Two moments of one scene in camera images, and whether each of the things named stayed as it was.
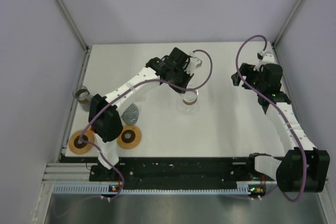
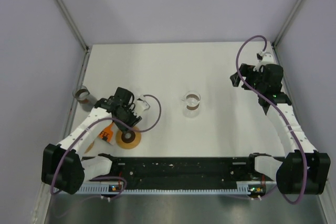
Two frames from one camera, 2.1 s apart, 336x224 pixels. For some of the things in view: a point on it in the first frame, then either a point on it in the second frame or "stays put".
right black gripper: [247, 70] stays put
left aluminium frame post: [66, 11] stays put
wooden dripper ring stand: [129, 138] stays put
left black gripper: [186, 76] → [135, 118]
